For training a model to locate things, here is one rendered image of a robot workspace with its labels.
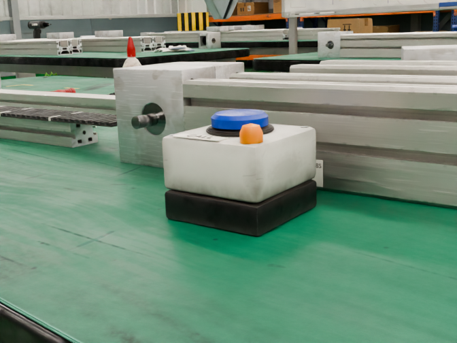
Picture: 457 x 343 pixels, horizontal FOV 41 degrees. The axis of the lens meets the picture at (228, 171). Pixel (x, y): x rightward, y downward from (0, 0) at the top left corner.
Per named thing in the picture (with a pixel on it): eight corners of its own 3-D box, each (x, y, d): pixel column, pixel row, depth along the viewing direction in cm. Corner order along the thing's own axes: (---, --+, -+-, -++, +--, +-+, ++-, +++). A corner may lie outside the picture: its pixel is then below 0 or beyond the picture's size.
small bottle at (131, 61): (134, 99, 118) (129, 37, 115) (120, 99, 120) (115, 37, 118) (147, 97, 121) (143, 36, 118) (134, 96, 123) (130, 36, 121)
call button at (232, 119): (200, 141, 43) (198, 113, 42) (233, 133, 46) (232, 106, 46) (247, 147, 41) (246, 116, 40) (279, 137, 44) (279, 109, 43)
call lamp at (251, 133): (234, 143, 39) (234, 124, 39) (248, 139, 40) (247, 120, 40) (254, 144, 38) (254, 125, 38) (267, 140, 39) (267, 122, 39)
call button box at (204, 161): (164, 219, 44) (158, 131, 42) (242, 188, 51) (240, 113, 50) (258, 238, 39) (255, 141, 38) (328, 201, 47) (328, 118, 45)
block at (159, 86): (102, 167, 61) (93, 70, 59) (182, 145, 71) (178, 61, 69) (169, 177, 56) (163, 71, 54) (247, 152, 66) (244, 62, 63)
